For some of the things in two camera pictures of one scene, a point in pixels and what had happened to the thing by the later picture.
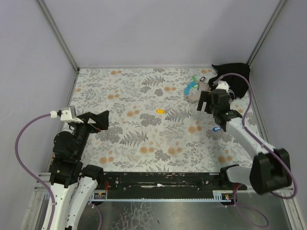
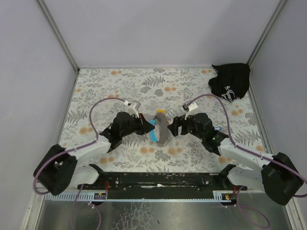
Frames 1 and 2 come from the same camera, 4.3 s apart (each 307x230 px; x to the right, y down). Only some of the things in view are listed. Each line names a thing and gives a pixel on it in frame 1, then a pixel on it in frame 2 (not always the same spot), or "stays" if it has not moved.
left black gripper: x=89 y=122 -> x=140 y=123
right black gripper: x=208 y=101 -> x=180 y=127
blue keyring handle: x=187 y=89 -> x=152 y=133
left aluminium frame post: x=57 y=33 stays
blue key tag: x=215 y=129 stays
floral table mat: x=154 y=125 stays
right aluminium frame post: x=265 y=32 stays
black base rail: x=159 y=185 stays
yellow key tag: x=160 y=111 stays
